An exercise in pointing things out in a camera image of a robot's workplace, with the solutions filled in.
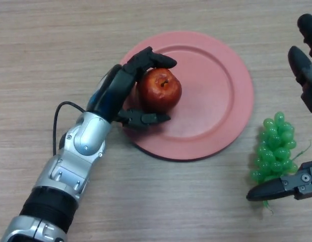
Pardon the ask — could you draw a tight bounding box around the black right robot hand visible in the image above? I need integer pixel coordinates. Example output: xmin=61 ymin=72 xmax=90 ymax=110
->
xmin=246 ymin=14 xmax=312 ymax=202

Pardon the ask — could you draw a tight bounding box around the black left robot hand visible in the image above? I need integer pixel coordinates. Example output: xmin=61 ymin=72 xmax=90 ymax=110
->
xmin=86 ymin=46 xmax=178 ymax=129

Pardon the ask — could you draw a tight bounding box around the red apple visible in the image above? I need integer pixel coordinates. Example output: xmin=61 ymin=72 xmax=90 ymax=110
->
xmin=138 ymin=68 xmax=183 ymax=113

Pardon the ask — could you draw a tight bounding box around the pink round plate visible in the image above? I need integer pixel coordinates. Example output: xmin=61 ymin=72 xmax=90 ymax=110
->
xmin=119 ymin=30 xmax=255 ymax=161

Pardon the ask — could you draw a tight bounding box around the green grape bunch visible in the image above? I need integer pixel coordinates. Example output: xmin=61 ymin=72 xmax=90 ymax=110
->
xmin=250 ymin=111 xmax=312 ymax=215

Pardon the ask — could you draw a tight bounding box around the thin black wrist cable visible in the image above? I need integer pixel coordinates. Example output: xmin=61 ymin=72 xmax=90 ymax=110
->
xmin=52 ymin=101 xmax=86 ymax=156

